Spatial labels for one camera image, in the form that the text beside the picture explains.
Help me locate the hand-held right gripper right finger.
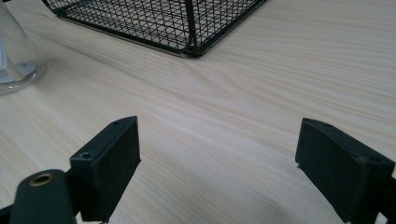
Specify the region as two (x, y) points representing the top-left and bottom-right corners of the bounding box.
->
(294, 117), (396, 224)

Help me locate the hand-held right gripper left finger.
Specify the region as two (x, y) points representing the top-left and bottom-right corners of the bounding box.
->
(69, 115), (142, 224)

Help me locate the clear glass flask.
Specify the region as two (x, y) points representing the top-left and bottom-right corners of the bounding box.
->
(0, 0), (49, 97)

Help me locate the black wire mesh basket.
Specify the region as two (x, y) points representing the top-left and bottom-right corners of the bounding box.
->
(41, 0), (269, 59)

